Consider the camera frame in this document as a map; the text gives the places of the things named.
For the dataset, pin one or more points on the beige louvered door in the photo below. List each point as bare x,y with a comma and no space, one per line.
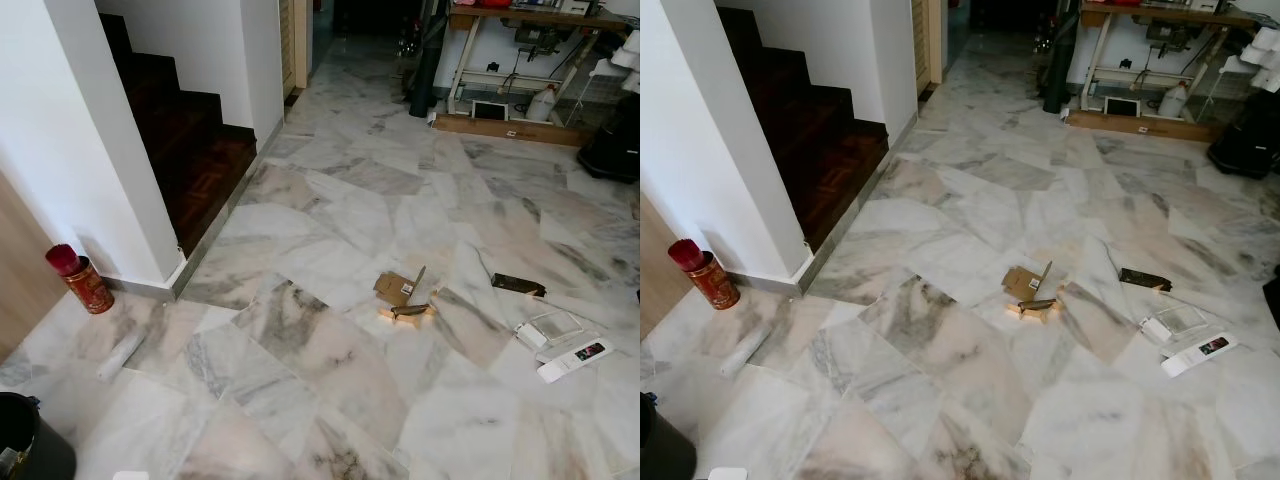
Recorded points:
925,40
293,40

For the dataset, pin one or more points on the wooden workbench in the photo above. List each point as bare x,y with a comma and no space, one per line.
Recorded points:
1160,14
530,17

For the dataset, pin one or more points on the long cardboard box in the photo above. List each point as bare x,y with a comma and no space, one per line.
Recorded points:
1130,124
500,128

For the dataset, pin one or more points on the red tin canister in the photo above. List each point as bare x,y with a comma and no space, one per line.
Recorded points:
712,282
84,288

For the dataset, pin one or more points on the white plastic jug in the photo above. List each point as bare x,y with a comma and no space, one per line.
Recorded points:
541,105
1173,101

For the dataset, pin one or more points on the white paper packet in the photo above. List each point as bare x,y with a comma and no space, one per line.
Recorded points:
570,362
1195,357

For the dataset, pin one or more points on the brown cardboard piece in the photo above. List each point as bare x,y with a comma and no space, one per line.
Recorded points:
1022,282
392,288

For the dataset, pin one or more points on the clear plastic packaging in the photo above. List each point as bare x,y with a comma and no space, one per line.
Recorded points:
550,329
1175,324

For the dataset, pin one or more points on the black bucket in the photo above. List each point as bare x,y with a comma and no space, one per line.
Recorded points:
662,445
30,445

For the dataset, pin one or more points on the white paper roll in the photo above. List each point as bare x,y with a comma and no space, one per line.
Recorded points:
121,357
745,351

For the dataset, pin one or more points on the dark flat wrapper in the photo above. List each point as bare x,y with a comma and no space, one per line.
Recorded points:
1145,279
518,285

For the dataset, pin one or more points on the dark wooden staircase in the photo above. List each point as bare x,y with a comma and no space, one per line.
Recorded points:
820,150
190,150

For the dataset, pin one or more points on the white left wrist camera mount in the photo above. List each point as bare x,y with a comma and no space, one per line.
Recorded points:
727,474
130,476

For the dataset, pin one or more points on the dark rolled mat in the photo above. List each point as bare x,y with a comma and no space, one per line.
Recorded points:
1060,65
427,70

